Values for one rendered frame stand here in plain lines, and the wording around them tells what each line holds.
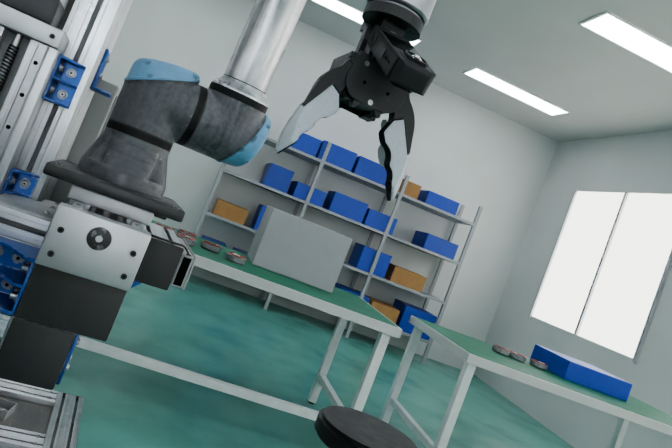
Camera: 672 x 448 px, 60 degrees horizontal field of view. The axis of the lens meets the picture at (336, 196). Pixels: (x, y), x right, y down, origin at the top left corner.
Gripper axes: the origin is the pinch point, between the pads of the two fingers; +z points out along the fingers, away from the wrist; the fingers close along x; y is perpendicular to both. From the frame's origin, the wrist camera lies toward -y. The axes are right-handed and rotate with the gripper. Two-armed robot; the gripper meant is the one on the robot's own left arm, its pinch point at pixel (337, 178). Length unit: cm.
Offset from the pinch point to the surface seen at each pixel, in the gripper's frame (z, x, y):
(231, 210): 27, -105, 572
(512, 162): -163, -430, 579
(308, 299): 42, -85, 209
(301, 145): -69, -149, 564
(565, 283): -33, -465, 454
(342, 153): -78, -195, 557
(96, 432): 115, -10, 181
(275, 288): 43, -67, 212
